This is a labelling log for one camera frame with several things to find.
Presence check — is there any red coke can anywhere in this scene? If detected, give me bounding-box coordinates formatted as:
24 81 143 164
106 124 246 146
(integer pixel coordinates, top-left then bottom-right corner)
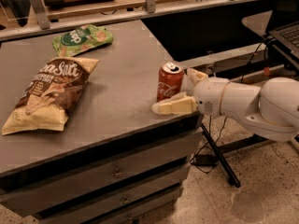
157 62 184 102

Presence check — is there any black power adapter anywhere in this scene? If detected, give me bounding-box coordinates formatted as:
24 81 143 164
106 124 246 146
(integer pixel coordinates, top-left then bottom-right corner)
195 155 218 166

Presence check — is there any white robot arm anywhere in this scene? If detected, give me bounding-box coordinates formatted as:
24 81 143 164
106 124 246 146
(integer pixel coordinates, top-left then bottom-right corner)
152 68 299 142

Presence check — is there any brown sea salt chip bag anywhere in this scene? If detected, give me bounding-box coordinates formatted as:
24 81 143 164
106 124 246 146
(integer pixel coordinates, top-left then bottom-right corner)
1 57 99 135

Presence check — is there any black table leg frame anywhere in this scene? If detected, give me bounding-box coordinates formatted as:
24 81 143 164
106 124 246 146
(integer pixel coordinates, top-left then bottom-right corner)
200 123 299 189

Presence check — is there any black cable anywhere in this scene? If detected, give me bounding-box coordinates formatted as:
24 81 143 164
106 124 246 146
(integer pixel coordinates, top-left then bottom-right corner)
190 37 275 175

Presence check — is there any metal railing shelf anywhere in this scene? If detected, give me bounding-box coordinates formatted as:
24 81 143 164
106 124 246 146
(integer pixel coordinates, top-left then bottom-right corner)
0 0 259 42

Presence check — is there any black laptop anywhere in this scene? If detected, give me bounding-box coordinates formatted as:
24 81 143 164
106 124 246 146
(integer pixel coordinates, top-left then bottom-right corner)
266 0 299 58

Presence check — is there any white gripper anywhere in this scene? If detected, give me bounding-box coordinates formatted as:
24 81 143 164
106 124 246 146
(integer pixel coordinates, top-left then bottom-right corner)
152 68 229 117

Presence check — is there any green snack bag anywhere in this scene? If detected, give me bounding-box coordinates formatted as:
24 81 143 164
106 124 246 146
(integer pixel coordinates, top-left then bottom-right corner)
52 24 113 57

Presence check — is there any grey drawer cabinet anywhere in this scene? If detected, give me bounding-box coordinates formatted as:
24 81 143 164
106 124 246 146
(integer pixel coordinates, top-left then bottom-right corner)
0 21 201 224

